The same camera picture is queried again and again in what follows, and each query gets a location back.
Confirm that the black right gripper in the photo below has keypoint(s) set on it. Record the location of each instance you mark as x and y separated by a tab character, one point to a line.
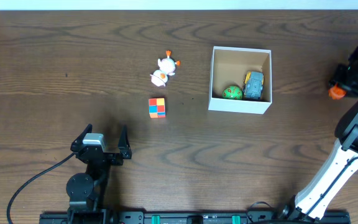
337	77

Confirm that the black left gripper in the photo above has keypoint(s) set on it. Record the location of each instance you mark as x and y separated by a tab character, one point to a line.
110	156

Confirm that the orange plastic cage ball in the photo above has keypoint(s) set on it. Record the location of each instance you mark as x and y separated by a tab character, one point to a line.
337	93

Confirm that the yellow grey toy truck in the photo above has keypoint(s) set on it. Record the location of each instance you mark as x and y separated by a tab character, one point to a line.
253	85

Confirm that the green ball with red numbers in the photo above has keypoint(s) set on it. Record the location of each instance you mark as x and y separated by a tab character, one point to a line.
232	92

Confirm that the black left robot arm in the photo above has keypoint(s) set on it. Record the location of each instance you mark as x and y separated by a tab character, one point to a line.
86	190

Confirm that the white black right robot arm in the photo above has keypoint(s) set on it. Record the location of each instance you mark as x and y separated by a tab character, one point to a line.
310	204

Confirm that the colourful puzzle cube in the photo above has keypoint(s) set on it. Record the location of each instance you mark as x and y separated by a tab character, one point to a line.
157	108

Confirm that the pink white duck toy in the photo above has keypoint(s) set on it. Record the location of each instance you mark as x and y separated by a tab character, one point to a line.
166	68

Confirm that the white cardboard box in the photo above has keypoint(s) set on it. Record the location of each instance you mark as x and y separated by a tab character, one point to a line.
229	66

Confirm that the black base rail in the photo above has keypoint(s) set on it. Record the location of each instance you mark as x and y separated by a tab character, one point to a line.
194	217

